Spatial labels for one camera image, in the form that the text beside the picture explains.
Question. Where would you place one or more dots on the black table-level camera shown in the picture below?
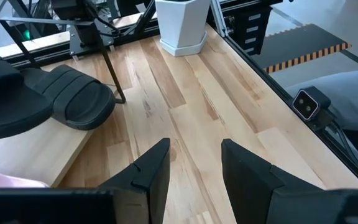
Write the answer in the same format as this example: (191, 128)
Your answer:
(311, 101)

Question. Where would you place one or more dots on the white plant pot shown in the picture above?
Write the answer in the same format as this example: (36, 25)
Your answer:
(182, 25)

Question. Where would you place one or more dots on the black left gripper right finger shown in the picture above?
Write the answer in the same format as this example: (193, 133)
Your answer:
(247, 180)

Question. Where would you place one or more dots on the black drawer unit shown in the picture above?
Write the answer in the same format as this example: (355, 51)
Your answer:
(244, 34)

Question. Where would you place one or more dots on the pink rubber slide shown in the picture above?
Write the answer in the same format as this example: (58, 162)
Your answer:
(5, 182)

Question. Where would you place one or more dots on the silver aluminium extrusion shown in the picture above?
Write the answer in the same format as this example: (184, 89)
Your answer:
(219, 18)

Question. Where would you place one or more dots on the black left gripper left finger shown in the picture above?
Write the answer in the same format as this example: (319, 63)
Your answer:
(154, 174)

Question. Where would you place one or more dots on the black rubber slide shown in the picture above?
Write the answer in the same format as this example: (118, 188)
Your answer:
(82, 102)
(11, 115)

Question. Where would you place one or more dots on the black striped floor mat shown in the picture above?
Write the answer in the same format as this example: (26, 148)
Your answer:
(300, 43)

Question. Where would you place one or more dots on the black metal wooden shelf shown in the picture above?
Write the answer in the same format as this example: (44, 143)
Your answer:
(42, 149)

